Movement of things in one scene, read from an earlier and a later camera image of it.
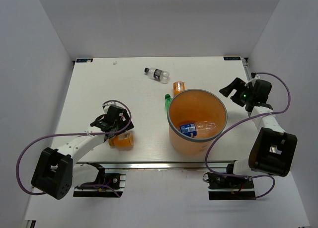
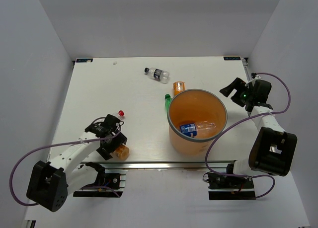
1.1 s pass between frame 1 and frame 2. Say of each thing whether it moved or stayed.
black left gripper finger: moved
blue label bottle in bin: stayed
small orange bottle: stayed
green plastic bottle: stayed
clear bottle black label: stayed
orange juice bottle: moved
